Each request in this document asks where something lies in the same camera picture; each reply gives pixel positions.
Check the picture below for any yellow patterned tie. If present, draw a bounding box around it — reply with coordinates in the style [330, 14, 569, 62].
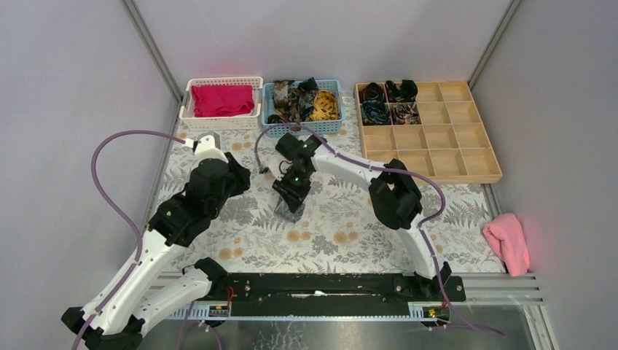
[307, 90, 340, 122]

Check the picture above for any magenta cloth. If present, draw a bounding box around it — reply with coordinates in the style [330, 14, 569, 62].
[190, 85, 255, 117]

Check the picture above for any light blue plastic basket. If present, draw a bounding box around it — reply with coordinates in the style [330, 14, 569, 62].
[259, 79, 343, 138]

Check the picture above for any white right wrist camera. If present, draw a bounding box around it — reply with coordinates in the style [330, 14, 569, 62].
[267, 161, 283, 180]

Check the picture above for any rolled multicolour tie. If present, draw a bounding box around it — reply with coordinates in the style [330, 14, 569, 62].
[391, 101, 421, 125]

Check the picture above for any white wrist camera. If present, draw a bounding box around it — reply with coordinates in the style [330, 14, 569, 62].
[183, 135, 229, 163]
[267, 161, 283, 180]

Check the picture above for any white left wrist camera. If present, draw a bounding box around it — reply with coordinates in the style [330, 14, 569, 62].
[183, 135, 229, 163]

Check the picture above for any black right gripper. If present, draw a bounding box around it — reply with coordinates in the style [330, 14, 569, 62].
[272, 166, 313, 214]

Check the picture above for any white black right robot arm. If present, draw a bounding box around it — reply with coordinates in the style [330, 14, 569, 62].
[273, 133, 450, 300]

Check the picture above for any rolled dark red tie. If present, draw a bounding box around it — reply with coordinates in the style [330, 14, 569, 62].
[359, 82, 386, 103]

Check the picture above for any rolled black tie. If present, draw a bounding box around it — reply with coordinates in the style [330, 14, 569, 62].
[385, 79, 418, 103]

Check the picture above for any rolled navy blue tie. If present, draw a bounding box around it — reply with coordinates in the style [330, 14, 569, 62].
[361, 101, 391, 126]

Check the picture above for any white plastic basket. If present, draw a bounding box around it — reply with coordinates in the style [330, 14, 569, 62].
[179, 76, 263, 131]

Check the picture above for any dark navy red tie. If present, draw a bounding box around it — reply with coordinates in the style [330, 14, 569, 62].
[289, 77, 318, 123]

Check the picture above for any pink cloth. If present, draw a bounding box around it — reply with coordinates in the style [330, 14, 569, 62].
[482, 213, 531, 277]

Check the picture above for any grey leaf pattern tie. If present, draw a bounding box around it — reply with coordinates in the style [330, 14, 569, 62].
[274, 198, 305, 222]

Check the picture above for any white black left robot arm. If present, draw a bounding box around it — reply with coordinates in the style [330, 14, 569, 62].
[61, 152, 250, 349]

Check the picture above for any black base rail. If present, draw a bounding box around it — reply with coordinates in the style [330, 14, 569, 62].
[202, 273, 466, 318]

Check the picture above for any orange floral tie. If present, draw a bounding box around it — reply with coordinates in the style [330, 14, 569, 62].
[267, 79, 310, 131]

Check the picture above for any wooden compartment tray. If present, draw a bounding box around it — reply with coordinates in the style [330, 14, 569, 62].
[354, 81, 503, 184]

